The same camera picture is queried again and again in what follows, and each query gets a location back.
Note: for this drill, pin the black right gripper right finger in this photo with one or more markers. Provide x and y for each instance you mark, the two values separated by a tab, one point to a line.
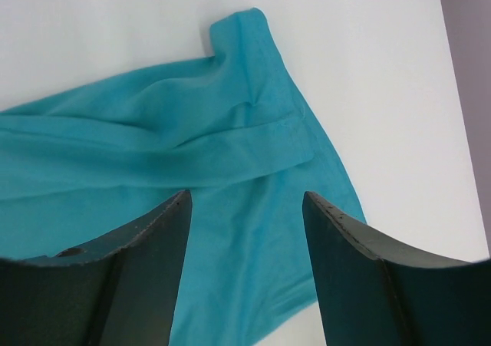
375	290

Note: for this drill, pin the teal t shirt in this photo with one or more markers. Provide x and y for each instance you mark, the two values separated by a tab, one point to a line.
233	129

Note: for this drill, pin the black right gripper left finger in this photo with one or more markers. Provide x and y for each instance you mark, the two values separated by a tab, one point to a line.
118	289

